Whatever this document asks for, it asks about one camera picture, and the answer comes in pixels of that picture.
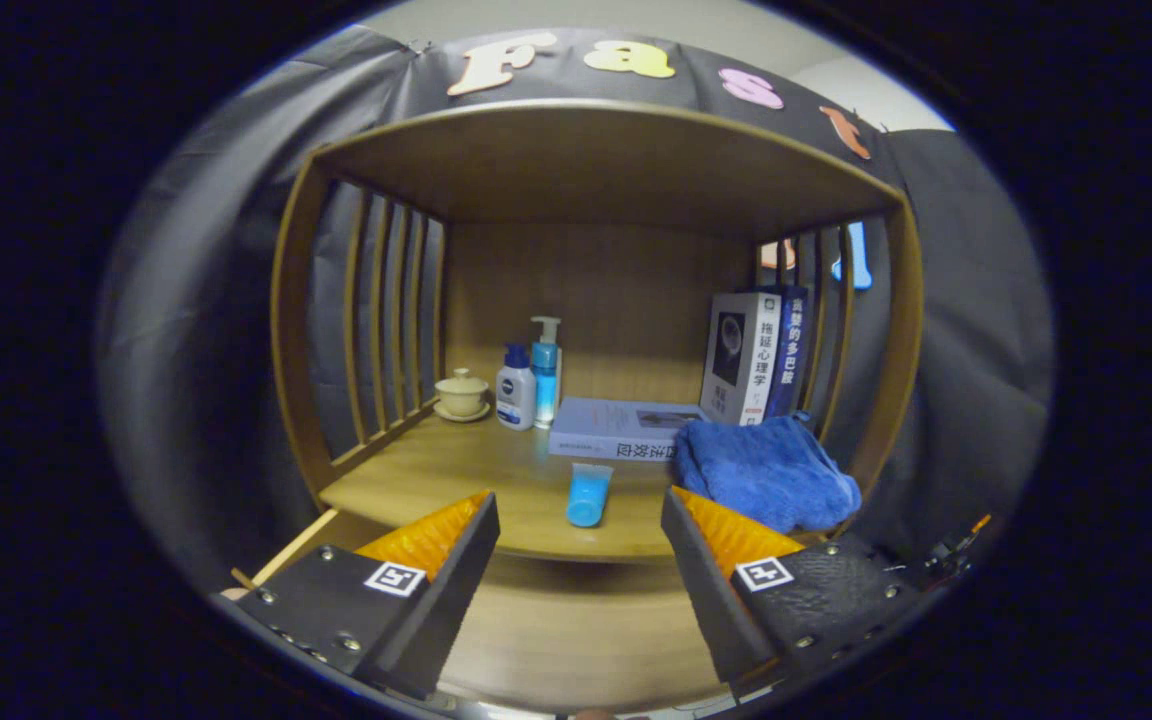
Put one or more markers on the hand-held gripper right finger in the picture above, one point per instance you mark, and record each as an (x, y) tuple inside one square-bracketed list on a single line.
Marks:
[(711, 590)]

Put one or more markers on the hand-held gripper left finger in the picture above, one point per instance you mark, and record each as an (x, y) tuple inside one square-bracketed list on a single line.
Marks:
[(456, 590)]

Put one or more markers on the wooden drawer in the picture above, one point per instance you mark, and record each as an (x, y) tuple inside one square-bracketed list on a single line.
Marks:
[(576, 630)]

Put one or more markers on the blue white cream tube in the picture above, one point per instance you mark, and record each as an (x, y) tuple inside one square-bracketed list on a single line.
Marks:
[(588, 495)]

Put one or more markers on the wooden countertop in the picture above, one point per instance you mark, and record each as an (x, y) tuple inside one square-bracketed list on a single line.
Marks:
[(496, 480)]

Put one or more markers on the wooden cabinet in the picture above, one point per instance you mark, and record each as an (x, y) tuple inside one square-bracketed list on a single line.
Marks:
[(596, 300)]

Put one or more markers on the blue towel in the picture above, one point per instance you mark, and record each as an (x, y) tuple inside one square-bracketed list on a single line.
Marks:
[(766, 470)]

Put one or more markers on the grey flat book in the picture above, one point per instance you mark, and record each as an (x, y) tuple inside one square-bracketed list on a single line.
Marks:
[(616, 425)]

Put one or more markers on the beige lidded teacup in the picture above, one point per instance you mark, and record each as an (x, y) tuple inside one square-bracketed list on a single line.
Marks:
[(461, 395)]

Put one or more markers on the white bottle with blue cap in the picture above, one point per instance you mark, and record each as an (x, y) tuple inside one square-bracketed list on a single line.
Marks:
[(516, 395)]

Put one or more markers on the blue pump bottle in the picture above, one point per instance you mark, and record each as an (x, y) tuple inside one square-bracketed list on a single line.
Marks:
[(545, 375)]

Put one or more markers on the white upright book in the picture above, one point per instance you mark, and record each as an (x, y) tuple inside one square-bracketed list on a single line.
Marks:
[(736, 355)]

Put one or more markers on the orange black tool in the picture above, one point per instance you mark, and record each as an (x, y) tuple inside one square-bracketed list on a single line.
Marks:
[(956, 548)]

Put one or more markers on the dark blue upright book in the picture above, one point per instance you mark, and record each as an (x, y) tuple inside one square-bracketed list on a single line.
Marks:
[(788, 350)]

